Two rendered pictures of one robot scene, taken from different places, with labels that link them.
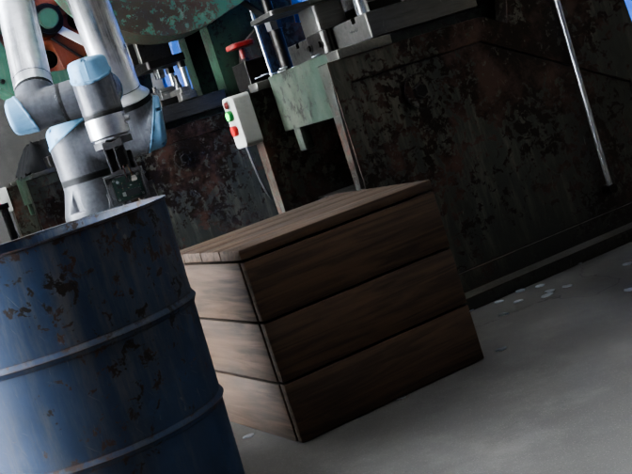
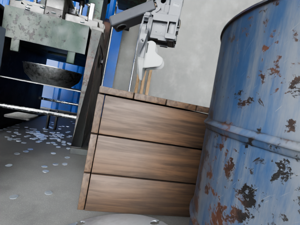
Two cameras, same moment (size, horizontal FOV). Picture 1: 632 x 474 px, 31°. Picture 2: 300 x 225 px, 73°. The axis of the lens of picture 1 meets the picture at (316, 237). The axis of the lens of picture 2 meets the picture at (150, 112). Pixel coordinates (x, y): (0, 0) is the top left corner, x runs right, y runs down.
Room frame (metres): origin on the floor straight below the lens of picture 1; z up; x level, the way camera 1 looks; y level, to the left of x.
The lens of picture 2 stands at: (1.95, 0.79, 0.34)
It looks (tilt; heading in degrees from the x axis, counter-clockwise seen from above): 4 degrees down; 282
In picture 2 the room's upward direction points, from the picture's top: 11 degrees clockwise
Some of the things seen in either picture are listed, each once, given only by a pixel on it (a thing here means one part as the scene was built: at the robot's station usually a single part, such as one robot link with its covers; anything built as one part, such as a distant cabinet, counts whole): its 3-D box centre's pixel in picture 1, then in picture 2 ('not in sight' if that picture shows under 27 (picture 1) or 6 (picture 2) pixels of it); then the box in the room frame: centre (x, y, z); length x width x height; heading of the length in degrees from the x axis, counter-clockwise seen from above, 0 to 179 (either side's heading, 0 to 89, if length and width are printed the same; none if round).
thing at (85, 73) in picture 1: (95, 87); not in sight; (2.09, 0.30, 0.69); 0.09 x 0.08 x 0.11; 2
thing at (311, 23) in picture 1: (312, 28); (55, 6); (2.76, -0.15, 0.72); 0.25 x 0.14 x 0.14; 114
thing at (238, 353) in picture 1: (321, 305); (142, 141); (2.12, 0.03, 0.18); 0.40 x 0.38 x 0.35; 115
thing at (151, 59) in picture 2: not in sight; (150, 61); (2.08, 0.32, 0.43); 0.06 x 0.03 x 0.09; 5
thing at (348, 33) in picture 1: (377, 27); (61, 24); (2.83, -0.31, 0.68); 0.45 x 0.30 x 0.06; 24
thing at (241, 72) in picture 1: (258, 92); not in sight; (3.02, 0.03, 0.62); 0.10 x 0.06 x 0.20; 24
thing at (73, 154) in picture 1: (79, 145); not in sight; (2.54, 0.44, 0.62); 0.13 x 0.12 x 0.14; 92
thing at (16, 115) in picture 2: not in sight; (39, 114); (2.78, -0.18, 0.14); 0.59 x 0.10 x 0.05; 114
